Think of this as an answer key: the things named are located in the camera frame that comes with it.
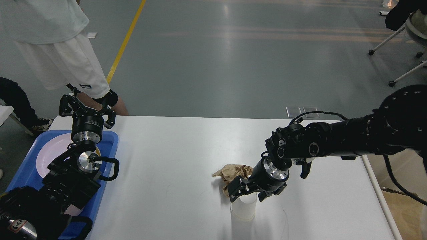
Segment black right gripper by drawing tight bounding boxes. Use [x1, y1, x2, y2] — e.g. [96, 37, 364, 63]
[227, 156, 290, 203]

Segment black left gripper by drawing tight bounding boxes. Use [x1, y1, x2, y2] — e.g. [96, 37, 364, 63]
[59, 88, 116, 143]

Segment white paper cup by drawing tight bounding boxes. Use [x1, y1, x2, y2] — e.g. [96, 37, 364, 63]
[231, 193, 258, 221]

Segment brown paper ball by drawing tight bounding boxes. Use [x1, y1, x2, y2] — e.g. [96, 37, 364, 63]
[212, 164, 253, 197]

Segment pink plate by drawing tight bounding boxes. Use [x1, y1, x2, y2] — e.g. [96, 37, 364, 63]
[36, 131, 73, 178]

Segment pink mug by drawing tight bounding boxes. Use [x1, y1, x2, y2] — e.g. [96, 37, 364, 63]
[64, 205, 84, 217]

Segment brown paper bag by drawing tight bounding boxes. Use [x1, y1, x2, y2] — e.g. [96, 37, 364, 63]
[382, 187, 423, 240]

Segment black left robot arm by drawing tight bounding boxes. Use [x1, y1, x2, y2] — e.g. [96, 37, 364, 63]
[0, 88, 119, 240]

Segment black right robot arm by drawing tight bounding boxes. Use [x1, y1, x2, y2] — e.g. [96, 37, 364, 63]
[227, 85, 427, 205]

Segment yellow plate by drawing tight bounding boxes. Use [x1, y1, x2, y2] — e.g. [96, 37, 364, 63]
[95, 147, 101, 156]

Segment person in dark trousers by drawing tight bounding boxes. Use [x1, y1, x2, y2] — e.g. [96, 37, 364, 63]
[0, 77, 53, 135]

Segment small white side table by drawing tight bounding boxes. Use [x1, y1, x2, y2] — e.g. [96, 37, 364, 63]
[0, 105, 34, 136]

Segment person in white shorts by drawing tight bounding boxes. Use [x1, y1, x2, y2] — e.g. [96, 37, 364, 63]
[1, 0, 129, 116]

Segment metal floor plates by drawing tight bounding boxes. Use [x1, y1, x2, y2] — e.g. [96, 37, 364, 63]
[286, 107, 320, 118]

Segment blue plastic tray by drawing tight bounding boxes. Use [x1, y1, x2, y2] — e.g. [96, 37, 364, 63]
[6, 130, 119, 240]

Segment beige plastic bin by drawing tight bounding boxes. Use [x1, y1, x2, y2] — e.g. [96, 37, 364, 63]
[362, 150, 427, 240]

